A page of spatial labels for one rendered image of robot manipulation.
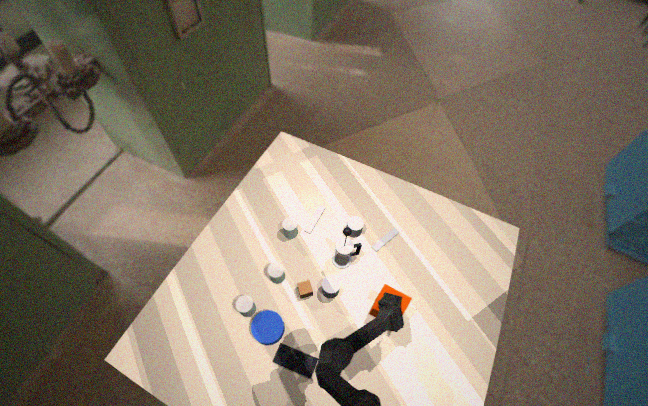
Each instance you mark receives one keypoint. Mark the blue disc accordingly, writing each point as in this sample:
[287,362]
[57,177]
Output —
[268,327]

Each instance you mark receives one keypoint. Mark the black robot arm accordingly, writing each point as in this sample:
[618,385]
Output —
[336,354]

